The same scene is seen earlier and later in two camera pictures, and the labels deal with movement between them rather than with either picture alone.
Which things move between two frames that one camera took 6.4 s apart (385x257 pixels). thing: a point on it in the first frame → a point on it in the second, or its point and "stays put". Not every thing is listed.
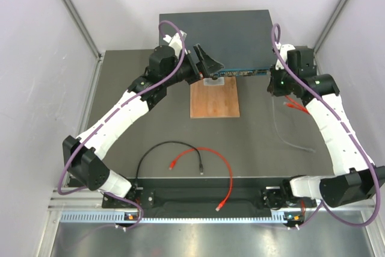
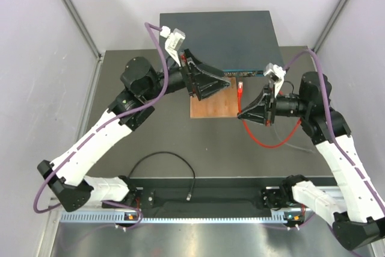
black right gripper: [273, 87] → [260, 105]
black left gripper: [210, 66] → [203, 85]
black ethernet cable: [201, 170] → [189, 195]
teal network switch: [240, 41] stays put
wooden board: [215, 98] stays put
